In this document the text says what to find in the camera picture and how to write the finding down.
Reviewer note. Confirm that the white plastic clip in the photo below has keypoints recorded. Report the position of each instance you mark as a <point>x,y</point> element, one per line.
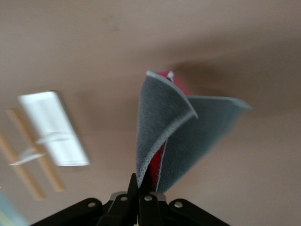
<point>26,157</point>

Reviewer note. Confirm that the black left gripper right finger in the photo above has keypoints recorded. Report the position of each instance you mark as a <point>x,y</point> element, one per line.
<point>149,209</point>

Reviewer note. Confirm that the grey and red cloth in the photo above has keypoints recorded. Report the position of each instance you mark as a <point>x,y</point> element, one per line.
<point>160,117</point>

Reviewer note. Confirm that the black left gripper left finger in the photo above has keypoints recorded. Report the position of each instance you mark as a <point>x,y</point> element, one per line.
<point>120,209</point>

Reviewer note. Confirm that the white rectangular tray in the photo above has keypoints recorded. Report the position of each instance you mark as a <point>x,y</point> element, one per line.
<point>54,122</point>

